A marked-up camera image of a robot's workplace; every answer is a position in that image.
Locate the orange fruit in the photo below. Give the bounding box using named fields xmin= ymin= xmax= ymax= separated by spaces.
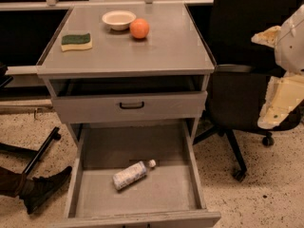
xmin=129 ymin=19 xmax=149 ymax=39

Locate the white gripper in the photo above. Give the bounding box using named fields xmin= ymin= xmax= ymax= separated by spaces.
xmin=251 ymin=5 xmax=304 ymax=129

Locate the black drawer handle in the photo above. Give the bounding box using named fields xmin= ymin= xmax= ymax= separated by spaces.
xmin=119 ymin=102 xmax=144 ymax=110

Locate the black shoe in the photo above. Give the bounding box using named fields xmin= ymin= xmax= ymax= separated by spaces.
xmin=19 ymin=166 xmax=72 ymax=215

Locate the white bowl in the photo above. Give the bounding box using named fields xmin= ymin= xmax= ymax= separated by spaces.
xmin=102 ymin=10 xmax=136 ymax=31

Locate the grey drawer cabinet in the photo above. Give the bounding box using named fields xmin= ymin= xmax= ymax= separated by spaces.
xmin=38 ymin=3 xmax=214 ymax=134

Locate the brown trouser leg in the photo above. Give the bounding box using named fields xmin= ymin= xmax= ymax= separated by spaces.
xmin=0 ymin=167 xmax=27 ymax=198

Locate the open grey bottom drawer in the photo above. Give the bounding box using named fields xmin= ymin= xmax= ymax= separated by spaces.
xmin=49 ymin=121 xmax=220 ymax=228

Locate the black office chair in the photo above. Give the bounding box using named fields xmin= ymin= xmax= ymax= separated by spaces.
xmin=190 ymin=0 xmax=303 ymax=181

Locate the green yellow sponge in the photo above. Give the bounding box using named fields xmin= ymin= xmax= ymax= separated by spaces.
xmin=61 ymin=33 xmax=92 ymax=51

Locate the closed grey upper drawer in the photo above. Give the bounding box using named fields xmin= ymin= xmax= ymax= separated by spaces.
xmin=52 ymin=92 xmax=207 ymax=124

